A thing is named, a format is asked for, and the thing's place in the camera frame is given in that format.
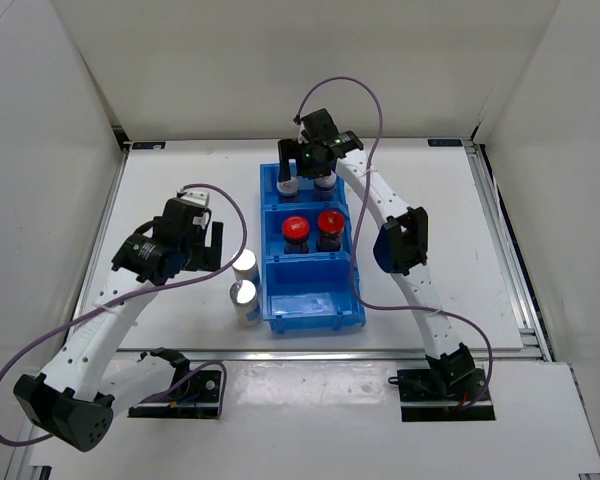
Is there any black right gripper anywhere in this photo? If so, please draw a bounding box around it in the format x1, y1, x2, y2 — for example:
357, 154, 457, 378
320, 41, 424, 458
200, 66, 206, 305
278, 138, 332, 183

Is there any red-label spice jar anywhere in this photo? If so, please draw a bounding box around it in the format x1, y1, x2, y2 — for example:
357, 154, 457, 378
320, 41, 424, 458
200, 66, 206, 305
313, 173, 337, 201
276, 177, 299, 203

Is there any silver-lid shaker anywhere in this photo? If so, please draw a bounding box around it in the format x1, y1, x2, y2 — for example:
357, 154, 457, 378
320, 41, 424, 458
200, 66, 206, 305
229, 280, 262, 325
231, 249, 260, 286

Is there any red-capped dark sauce bottle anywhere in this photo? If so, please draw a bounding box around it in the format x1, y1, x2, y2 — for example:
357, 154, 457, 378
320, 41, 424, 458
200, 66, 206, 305
282, 215, 310, 254

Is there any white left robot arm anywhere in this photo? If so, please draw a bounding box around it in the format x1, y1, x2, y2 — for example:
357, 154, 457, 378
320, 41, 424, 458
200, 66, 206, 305
14, 190, 222, 452

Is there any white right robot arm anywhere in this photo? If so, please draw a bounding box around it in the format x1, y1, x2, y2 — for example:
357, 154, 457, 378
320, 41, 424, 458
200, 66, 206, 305
278, 128, 489, 409

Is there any red-capped sauce bottle in bin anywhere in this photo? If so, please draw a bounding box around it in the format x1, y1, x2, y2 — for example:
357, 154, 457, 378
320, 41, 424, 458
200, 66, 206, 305
317, 210, 346, 252

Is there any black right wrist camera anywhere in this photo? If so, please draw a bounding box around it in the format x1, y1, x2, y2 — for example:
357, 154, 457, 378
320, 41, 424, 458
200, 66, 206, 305
298, 108, 340, 143

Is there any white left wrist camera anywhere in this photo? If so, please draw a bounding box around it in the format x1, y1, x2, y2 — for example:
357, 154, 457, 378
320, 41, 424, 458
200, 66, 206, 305
177, 189, 210, 209

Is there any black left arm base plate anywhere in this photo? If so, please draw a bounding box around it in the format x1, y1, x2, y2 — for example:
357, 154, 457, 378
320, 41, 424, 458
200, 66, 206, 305
127, 361, 227, 420

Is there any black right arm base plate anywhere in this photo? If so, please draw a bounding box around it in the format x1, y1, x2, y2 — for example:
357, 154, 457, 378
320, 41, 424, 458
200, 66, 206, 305
387, 368, 496, 423

